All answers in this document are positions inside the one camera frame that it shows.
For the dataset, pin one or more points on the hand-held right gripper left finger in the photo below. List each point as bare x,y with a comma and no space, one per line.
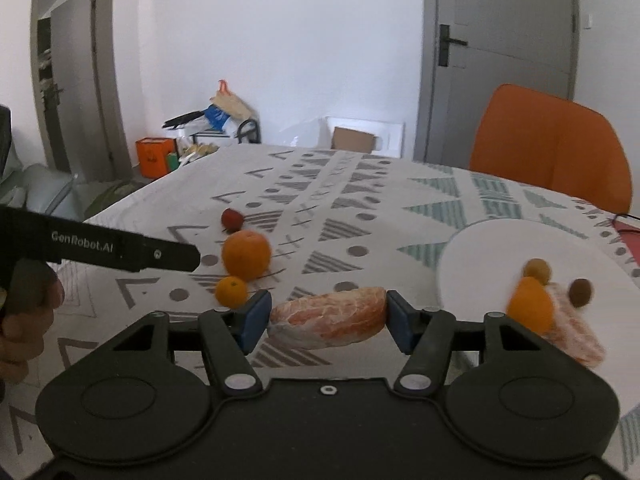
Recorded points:
255,320

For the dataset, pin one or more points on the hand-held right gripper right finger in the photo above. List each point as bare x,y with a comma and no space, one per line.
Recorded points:
400,327

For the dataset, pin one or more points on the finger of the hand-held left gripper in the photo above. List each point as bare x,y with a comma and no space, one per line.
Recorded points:
172,256

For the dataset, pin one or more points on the large orange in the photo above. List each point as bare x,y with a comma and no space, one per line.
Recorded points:
246,255

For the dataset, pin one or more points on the large peeled pomelo piece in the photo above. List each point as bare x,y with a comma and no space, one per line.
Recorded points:
332,317

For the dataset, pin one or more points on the white plate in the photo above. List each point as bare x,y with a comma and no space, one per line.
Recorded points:
480,260

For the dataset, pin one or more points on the medium orange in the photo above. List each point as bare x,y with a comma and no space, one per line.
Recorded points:
531,306

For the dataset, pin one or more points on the olive brown round fruit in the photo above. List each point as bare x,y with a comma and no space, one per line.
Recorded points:
537,269

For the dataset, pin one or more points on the small peeled pomelo piece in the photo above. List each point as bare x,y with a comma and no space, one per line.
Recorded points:
575,335

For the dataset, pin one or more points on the dark red round fruit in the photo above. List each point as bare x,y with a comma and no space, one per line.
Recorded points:
581,292

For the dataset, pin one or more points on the person's left hand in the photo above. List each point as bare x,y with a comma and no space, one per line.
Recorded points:
22,325

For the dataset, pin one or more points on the small orange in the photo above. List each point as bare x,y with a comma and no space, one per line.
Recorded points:
231,292

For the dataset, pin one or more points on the grey sofa cushion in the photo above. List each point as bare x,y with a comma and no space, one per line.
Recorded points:
42,192

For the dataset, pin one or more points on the small red fruit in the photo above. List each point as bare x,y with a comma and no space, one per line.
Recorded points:
232,218

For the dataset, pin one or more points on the green bag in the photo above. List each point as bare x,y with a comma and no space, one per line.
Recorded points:
173,161

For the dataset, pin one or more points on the orange box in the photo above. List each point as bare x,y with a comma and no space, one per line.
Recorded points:
155,157

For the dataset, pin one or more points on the white plastic bag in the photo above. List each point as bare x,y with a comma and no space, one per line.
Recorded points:
197,151

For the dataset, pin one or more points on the black flat item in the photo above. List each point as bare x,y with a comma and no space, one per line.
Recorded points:
182,119

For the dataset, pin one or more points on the black metal rack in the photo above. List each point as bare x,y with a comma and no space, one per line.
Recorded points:
248,131

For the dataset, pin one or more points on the blue packet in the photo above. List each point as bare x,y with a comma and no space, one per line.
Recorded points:
217,116

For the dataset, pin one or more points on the tan paper bag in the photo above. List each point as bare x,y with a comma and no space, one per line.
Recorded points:
231,102

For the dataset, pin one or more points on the cardboard box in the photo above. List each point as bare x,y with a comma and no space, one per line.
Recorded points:
352,140

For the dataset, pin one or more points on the orange chair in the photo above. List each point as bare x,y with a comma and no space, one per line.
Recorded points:
545,145

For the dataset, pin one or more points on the grey door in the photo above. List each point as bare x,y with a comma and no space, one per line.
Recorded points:
500,60

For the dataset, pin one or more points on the grey open doorway frame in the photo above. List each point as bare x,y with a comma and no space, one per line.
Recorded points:
75,70

